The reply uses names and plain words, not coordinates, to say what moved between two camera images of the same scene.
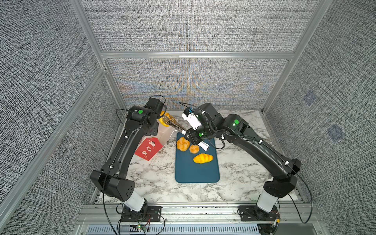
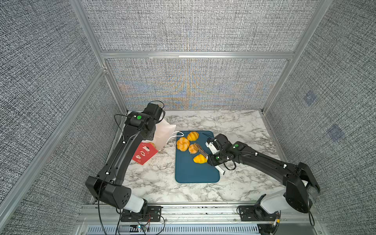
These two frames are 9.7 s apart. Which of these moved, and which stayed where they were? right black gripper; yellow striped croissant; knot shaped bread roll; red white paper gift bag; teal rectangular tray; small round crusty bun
Moved: right black gripper; red white paper gift bag
Stayed: yellow striped croissant; small round crusty bun; teal rectangular tray; knot shaped bread roll
